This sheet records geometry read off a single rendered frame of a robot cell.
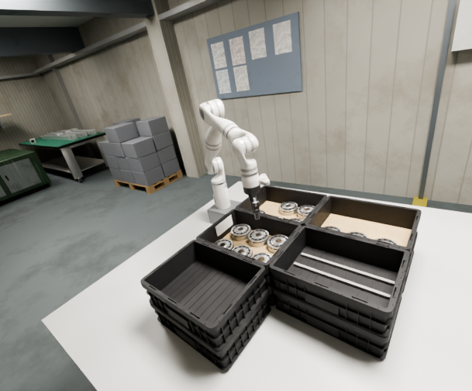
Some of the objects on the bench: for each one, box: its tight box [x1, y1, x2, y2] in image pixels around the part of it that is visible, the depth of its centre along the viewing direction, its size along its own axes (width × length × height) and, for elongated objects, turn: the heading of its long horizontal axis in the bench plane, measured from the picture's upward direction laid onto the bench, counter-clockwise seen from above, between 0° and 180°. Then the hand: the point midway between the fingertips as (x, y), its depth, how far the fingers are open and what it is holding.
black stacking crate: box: [273, 279, 405, 360], centre depth 100 cm, size 40×30×12 cm
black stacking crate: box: [150, 290, 271, 372], centre depth 105 cm, size 40×30×12 cm
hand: (256, 212), depth 116 cm, fingers open, 5 cm apart
